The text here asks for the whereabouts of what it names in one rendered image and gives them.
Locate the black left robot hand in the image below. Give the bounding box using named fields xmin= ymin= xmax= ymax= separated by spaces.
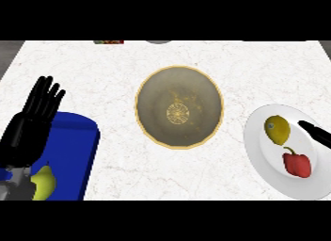
xmin=0 ymin=75 xmax=67 ymax=169

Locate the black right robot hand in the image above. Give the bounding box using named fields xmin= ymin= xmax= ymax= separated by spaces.
xmin=295 ymin=120 xmax=331 ymax=168

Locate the yellow lemon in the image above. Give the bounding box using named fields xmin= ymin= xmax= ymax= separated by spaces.
xmin=264 ymin=115 xmax=294 ymax=146

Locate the white plate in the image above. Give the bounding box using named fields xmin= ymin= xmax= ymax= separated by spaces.
xmin=244 ymin=104 xmax=331 ymax=201

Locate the grey bowl with gold rim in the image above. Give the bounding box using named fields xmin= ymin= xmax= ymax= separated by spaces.
xmin=133 ymin=65 xmax=224 ymax=151

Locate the red bell pepper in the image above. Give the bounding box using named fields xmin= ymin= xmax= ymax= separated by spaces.
xmin=282 ymin=146 xmax=313 ymax=179

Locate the blue tray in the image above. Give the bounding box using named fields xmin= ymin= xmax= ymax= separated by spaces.
xmin=0 ymin=111 xmax=102 ymax=201

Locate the yellow-green pear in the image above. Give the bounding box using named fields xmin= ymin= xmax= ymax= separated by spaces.
xmin=31 ymin=161 xmax=59 ymax=201

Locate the red and green box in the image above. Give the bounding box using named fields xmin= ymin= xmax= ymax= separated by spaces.
xmin=93 ymin=40 xmax=126 ymax=45

